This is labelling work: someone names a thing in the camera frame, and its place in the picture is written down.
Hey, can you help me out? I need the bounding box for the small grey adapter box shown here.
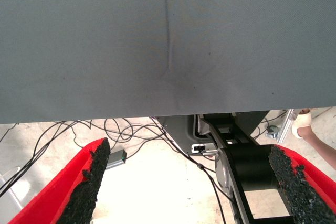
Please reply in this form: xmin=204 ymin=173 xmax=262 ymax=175
xmin=106 ymin=149 xmax=129 ymax=171

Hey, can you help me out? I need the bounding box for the dark grey table cloth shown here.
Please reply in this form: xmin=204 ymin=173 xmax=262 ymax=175
xmin=0 ymin=0 xmax=336 ymax=125

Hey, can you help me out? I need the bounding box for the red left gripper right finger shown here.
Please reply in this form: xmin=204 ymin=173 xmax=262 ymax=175
xmin=268 ymin=144 xmax=336 ymax=224

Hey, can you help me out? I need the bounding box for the black cable with ferrite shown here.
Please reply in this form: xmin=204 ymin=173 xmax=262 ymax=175
xmin=188 ymin=149 xmax=238 ymax=224

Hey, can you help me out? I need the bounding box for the thin black floor cable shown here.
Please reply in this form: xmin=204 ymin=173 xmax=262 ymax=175
xmin=104 ymin=118 xmax=174 ymax=154
xmin=0 ymin=121 xmax=79 ymax=201

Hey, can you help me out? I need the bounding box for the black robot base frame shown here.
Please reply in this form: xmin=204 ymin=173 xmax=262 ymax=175
xmin=157 ymin=111 xmax=296 ymax=224

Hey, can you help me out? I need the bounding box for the white shoe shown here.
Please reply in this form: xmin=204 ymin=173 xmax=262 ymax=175
xmin=291 ymin=108 xmax=313 ymax=140

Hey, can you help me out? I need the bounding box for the aluminium frame profile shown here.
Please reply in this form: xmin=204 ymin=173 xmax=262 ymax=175
xmin=278 ymin=109 xmax=300 ymax=144

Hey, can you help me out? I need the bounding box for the metal caster wheel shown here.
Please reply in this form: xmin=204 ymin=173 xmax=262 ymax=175
xmin=266 ymin=126 xmax=279 ymax=138

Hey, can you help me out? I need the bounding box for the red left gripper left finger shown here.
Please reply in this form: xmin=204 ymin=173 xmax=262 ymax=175
xmin=7 ymin=137 xmax=111 ymax=224

